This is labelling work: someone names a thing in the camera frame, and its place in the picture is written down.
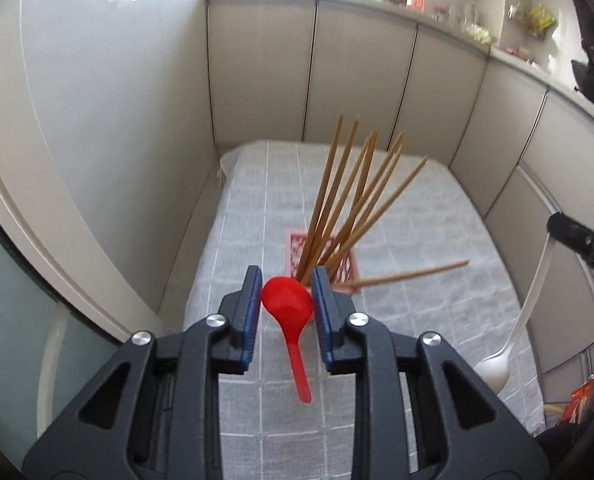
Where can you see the white plastic spoon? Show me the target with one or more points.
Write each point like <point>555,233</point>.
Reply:
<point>492,372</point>

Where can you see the pink lattice utensil holder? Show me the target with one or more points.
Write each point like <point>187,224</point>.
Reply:
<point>348,270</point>

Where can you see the glass jars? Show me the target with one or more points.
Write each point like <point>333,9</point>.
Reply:
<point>464,17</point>

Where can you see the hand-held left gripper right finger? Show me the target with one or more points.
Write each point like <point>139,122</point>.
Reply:
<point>323,332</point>

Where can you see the person's dark clothing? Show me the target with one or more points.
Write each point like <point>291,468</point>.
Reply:
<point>577,450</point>

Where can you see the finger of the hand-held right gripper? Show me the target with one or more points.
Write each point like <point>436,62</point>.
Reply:
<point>569,232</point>

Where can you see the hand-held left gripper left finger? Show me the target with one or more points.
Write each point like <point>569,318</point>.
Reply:
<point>251,332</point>

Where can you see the bunch of wooden chopsticks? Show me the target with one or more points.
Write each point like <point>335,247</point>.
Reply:
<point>322,230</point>

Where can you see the yellow snack packet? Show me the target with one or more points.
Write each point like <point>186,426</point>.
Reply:
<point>542,17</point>

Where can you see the colourful snack packets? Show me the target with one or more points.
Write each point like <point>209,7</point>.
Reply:
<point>579,402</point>

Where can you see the grey checked tablecloth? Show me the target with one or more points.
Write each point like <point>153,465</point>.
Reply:
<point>277,200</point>

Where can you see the red plastic spoon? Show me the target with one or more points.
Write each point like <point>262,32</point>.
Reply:
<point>287,305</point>

